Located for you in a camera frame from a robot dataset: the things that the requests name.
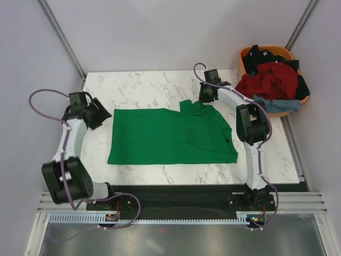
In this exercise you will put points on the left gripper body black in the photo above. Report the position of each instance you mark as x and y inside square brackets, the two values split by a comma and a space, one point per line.
[89, 104]

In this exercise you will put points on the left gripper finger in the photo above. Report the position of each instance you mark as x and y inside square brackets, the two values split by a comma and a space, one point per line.
[100, 112]
[94, 124]

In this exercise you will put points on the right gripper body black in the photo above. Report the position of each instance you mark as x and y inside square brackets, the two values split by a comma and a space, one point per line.
[203, 94]

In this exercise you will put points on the green t shirt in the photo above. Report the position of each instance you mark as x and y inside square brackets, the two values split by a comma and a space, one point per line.
[195, 134]

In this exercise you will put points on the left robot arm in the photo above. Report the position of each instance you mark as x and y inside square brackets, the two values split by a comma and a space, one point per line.
[66, 177]

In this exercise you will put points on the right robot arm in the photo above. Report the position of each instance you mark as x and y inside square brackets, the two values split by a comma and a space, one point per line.
[253, 125]

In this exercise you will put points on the black t shirt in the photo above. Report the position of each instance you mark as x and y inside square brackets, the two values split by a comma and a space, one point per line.
[251, 57]

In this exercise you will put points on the red t shirt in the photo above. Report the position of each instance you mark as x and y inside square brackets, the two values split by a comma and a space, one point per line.
[274, 81]

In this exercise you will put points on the blue grey t shirt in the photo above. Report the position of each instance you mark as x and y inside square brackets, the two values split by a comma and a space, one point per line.
[279, 106]

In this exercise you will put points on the left aluminium frame post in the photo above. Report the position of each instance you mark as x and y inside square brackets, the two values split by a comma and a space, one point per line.
[47, 10]

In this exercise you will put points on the aluminium frame post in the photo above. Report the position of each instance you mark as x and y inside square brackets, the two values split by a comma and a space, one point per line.
[311, 6]
[47, 10]

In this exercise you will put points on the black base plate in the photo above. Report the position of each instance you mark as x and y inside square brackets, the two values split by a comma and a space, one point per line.
[185, 202]

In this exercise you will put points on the white slotted cable duct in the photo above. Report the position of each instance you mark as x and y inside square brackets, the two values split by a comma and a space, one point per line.
[110, 219]

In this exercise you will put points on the right aluminium frame post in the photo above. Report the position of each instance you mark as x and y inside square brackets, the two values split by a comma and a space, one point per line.
[311, 6]

